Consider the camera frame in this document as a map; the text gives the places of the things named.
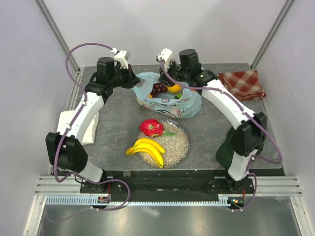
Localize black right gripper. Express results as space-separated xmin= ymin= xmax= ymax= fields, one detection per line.
xmin=157 ymin=60 xmax=189 ymax=88

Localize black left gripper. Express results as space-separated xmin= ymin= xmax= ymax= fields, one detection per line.
xmin=109 ymin=64 xmax=140 ymax=89

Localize light blue plastic bag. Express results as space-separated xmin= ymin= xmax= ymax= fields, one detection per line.
xmin=133 ymin=72 xmax=202 ymax=118

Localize red fake dragon fruit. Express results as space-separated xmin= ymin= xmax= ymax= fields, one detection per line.
xmin=139 ymin=119 xmax=177 ymax=137

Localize yellow fake banana bunch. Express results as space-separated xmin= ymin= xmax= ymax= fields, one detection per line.
xmin=125 ymin=138 xmax=165 ymax=168

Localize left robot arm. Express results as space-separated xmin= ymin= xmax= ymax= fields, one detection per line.
xmin=45 ymin=55 xmax=140 ymax=193

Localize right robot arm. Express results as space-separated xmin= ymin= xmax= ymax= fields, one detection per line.
xmin=156 ymin=48 xmax=267 ymax=194

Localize yellow fake lemon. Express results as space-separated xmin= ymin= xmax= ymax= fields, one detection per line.
xmin=167 ymin=84 xmax=182 ymax=93

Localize dark purple fake grapes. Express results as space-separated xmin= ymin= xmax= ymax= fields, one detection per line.
xmin=149 ymin=83 xmax=168 ymax=98

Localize white folded towel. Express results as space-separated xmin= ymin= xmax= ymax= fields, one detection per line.
xmin=57 ymin=110 xmax=99 ymax=145

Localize red checkered cloth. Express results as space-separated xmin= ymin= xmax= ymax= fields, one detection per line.
xmin=218 ymin=70 xmax=266 ymax=101

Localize speckled round plate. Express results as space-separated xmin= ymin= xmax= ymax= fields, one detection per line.
xmin=137 ymin=119 xmax=190 ymax=169

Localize dark green baseball cap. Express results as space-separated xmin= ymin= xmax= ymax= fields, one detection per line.
xmin=215 ymin=132 xmax=264 ymax=169

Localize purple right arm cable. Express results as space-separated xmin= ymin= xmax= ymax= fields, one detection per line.
xmin=159 ymin=59 xmax=283 ymax=212

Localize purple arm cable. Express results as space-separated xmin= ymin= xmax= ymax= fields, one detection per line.
xmin=159 ymin=59 xmax=283 ymax=212
xmin=45 ymin=43 xmax=130 ymax=223

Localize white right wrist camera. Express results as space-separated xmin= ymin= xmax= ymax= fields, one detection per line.
xmin=156 ymin=48 xmax=173 ymax=71

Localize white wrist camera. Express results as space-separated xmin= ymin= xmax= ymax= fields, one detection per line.
xmin=156 ymin=48 xmax=173 ymax=71
xmin=111 ymin=48 xmax=131 ymax=69

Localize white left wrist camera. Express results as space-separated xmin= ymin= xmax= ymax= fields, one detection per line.
xmin=111 ymin=48 xmax=131 ymax=69

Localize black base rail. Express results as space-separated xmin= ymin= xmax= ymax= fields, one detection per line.
xmin=80 ymin=170 xmax=254 ymax=202

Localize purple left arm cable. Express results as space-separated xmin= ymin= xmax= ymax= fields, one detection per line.
xmin=45 ymin=43 xmax=130 ymax=223

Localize light blue cable duct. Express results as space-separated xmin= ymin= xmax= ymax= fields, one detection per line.
xmin=45 ymin=194 xmax=245 ymax=206

